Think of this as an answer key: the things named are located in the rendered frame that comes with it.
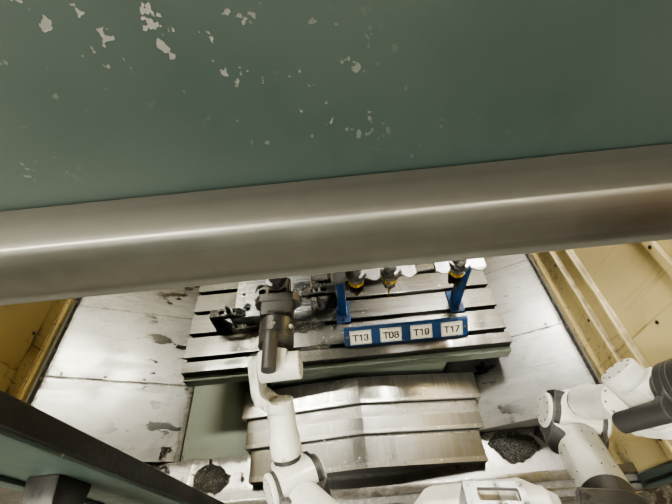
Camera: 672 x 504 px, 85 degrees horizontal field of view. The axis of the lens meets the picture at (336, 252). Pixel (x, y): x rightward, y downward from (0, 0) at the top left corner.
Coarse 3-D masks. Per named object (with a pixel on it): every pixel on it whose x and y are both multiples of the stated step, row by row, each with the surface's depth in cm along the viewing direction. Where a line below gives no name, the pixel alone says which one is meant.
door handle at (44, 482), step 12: (36, 480) 51; (48, 480) 51; (60, 480) 52; (72, 480) 54; (24, 492) 51; (36, 492) 51; (48, 492) 51; (60, 492) 52; (72, 492) 54; (84, 492) 56
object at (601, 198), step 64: (192, 192) 17; (256, 192) 16; (320, 192) 16; (384, 192) 16; (448, 192) 15; (512, 192) 15; (576, 192) 15; (640, 192) 15; (0, 256) 15; (64, 256) 16; (128, 256) 16; (192, 256) 16; (256, 256) 16; (320, 256) 17; (384, 256) 17; (448, 256) 17
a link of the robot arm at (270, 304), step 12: (264, 300) 97; (276, 300) 97; (288, 300) 97; (300, 300) 101; (264, 312) 95; (276, 312) 94; (288, 312) 95; (264, 324) 91; (276, 324) 90; (288, 324) 92
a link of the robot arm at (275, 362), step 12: (264, 336) 86; (276, 336) 86; (288, 336) 90; (264, 348) 83; (276, 348) 84; (288, 348) 90; (264, 360) 81; (276, 360) 83; (288, 360) 84; (300, 360) 87; (264, 372) 82; (276, 372) 84; (288, 372) 84; (300, 372) 85
